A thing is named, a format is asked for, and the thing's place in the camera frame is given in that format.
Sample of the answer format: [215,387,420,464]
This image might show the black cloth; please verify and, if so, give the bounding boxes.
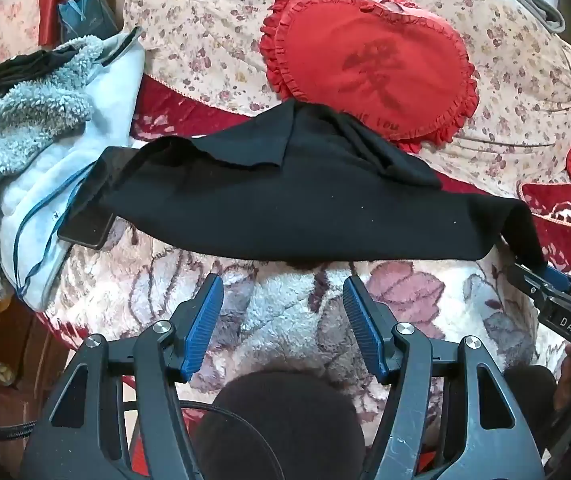
[0,45,81,106]

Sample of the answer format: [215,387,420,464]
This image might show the blue cord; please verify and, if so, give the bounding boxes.
[14,162,96,296]

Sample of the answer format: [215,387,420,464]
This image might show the grey cloth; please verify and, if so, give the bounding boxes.
[485,0,566,33]

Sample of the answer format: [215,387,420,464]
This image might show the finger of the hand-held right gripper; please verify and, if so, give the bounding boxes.
[540,266,571,295]
[508,260,549,307]

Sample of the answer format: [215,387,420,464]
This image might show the red fabric strip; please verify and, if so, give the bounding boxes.
[38,0,66,46]

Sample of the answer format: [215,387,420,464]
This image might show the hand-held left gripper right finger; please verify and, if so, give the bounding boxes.
[343,275,546,480]

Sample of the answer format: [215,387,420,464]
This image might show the black smartphone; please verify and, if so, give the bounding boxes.
[58,146,131,251]

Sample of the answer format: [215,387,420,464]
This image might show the red heart-shaped ruffled pillow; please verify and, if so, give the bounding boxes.
[259,0,480,153]

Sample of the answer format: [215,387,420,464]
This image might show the blue bag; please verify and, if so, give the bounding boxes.
[58,0,121,41]

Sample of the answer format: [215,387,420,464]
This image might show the red and white plush blanket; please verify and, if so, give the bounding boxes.
[35,72,571,401]

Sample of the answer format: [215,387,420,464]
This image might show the black pants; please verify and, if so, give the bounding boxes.
[68,99,549,268]

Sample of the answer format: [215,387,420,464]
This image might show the red cloth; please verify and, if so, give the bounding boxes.
[115,375,141,480]

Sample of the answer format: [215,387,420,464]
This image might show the pink floral pillow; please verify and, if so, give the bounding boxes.
[0,0,41,61]

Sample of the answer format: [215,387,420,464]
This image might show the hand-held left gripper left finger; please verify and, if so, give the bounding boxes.
[20,274,225,480]

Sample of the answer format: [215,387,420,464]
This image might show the floral cream quilt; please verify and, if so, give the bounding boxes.
[122,0,571,196]

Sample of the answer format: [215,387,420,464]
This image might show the light blue fleece jacket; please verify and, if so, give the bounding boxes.
[0,27,146,311]

